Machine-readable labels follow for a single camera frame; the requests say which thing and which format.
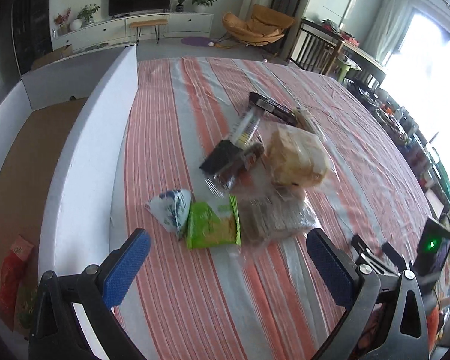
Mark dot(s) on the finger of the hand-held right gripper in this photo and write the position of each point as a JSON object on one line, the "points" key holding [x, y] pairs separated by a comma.
{"points": [[360, 243], [392, 251]]}

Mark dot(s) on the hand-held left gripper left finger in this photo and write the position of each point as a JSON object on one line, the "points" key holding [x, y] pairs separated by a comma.
{"points": [[127, 266]]}

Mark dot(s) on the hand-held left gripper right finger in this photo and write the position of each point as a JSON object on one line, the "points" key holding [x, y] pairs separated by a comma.
{"points": [[330, 270]]}

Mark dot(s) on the white blue triangular packet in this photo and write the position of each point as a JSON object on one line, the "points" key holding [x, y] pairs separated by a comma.
{"points": [[170, 210]]}

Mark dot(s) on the clear packet brown biscuits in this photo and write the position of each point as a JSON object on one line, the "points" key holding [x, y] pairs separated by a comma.
{"points": [[270, 219]]}

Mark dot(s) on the green snack packet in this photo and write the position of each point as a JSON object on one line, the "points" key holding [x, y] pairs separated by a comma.
{"points": [[210, 227]]}

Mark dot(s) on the clear bag of bread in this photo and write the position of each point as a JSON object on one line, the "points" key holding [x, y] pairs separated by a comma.
{"points": [[296, 157]]}

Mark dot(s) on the beige green print packet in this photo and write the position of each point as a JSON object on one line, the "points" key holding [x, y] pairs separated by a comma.
{"points": [[25, 311]]}

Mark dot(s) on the red snack packet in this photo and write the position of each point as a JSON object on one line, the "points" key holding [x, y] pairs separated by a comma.
{"points": [[13, 270]]}

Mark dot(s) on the large white cardboard box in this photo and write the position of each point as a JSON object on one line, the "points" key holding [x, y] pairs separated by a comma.
{"points": [[86, 150]]}

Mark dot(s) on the dark long snack packet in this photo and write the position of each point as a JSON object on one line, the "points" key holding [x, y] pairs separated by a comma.
{"points": [[236, 168]]}

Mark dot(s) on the black bar packet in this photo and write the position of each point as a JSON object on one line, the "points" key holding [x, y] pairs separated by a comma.
{"points": [[272, 107]]}

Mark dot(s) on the long yellow black snack packet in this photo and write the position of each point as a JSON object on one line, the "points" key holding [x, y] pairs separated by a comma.
{"points": [[245, 127]]}

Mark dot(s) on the dark green bag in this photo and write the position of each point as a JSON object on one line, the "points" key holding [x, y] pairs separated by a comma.
{"points": [[444, 180]]}

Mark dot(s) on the red fuzzy cloth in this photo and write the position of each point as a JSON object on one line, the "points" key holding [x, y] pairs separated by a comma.
{"points": [[434, 320]]}

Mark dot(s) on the orange grey striped tablecloth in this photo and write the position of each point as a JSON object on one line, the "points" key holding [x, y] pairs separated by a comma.
{"points": [[195, 307]]}

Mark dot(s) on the pile of assorted household things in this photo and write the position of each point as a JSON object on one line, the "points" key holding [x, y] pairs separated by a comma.
{"points": [[397, 123]]}

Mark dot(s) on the wooden table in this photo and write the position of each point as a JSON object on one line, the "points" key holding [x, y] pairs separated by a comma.
{"points": [[363, 60]]}

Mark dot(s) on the bright window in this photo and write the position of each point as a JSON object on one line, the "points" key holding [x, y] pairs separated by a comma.
{"points": [[435, 56]]}

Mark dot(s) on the brown cardboard box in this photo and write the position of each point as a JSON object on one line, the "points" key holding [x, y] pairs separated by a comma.
{"points": [[52, 58]]}

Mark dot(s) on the white sheer window curtain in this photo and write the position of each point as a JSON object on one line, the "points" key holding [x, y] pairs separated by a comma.
{"points": [[390, 18]]}

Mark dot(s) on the purple floor mat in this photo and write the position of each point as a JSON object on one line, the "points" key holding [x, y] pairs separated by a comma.
{"points": [[195, 40]]}

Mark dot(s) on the orange lounge chair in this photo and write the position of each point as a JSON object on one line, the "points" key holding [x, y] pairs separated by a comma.
{"points": [[262, 22]]}

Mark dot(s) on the wooden stool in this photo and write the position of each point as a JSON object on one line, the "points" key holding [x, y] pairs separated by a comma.
{"points": [[148, 23]]}

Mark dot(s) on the white round vase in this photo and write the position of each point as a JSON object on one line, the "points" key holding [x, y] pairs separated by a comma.
{"points": [[75, 25]]}

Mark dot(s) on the white television cabinet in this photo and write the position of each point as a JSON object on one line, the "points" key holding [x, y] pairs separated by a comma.
{"points": [[187, 22]]}

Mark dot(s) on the dark grey curtain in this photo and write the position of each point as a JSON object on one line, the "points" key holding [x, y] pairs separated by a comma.
{"points": [[296, 0]]}

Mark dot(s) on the red flower bunch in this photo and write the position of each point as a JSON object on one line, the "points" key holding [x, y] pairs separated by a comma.
{"points": [[62, 18]]}

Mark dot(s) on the leafy green potted plant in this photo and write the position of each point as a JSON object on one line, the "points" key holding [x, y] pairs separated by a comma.
{"points": [[87, 13]]}

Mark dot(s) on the dark tall cabinet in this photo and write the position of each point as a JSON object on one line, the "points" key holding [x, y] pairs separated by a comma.
{"points": [[30, 18]]}

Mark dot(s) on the small potted plant dark pot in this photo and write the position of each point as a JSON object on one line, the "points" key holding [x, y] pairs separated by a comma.
{"points": [[180, 3]]}

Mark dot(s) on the wooden slatted frame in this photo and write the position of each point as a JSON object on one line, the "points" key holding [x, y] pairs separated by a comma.
{"points": [[315, 45]]}

